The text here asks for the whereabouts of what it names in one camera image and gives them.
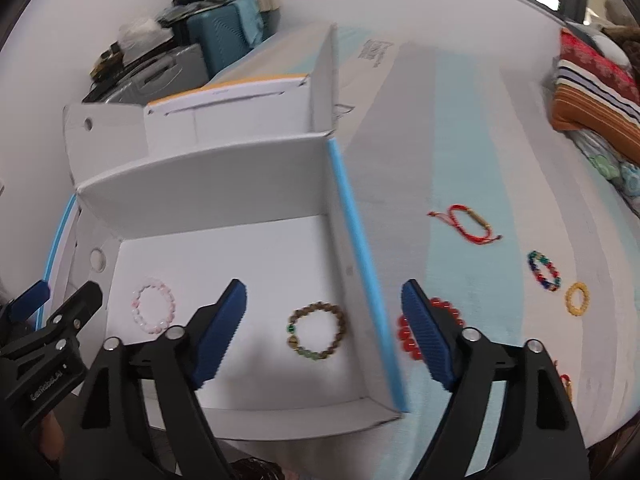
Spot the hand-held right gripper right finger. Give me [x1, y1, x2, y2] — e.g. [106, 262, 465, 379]
[401, 279, 593, 480]

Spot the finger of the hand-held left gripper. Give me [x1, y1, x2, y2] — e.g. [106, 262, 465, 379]
[27, 281, 104, 361]
[0, 280, 52, 337]

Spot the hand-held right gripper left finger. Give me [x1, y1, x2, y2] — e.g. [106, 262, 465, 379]
[55, 278, 248, 480]

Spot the red bead bracelet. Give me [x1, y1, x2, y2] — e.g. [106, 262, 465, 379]
[396, 298, 466, 361]

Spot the multicolour bead bracelet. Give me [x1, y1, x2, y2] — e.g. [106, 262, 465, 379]
[527, 250, 562, 292]

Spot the red cord bracelet gold tube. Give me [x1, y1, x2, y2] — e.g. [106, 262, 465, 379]
[427, 204, 504, 245]

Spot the white cardboard box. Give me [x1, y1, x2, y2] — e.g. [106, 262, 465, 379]
[42, 22, 411, 443]

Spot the yellow bead bracelet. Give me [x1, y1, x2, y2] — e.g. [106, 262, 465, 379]
[565, 281, 591, 317]

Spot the striped teal grey mattress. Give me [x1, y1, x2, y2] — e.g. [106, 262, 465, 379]
[207, 22, 640, 480]

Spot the floral folded blanket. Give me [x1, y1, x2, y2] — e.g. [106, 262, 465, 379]
[570, 127, 640, 201]

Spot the black and yellow box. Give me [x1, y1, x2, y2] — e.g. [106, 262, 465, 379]
[90, 42, 126, 81]

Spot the grey suitcase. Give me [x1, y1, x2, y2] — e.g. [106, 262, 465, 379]
[82, 42, 211, 106]

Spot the white plastic bag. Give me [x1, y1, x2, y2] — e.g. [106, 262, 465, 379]
[117, 16, 171, 53]

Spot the striped folded blanket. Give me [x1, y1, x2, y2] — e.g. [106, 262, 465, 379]
[550, 27, 640, 133]

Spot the teal suitcase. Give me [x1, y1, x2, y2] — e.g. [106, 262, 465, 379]
[187, 0, 273, 81]

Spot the light blue cloth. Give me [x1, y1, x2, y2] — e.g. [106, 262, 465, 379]
[232, 0, 266, 41]

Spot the grey white pillow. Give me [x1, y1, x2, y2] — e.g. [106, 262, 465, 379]
[565, 22, 632, 67]

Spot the brown blanket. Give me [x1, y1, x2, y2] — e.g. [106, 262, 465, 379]
[600, 0, 640, 61]

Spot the pink bead bracelet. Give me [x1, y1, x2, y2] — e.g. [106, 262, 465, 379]
[131, 282, 173, 336]

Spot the brown bead bracelet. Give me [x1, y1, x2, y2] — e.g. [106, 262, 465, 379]
[286, 301, 348, 361]

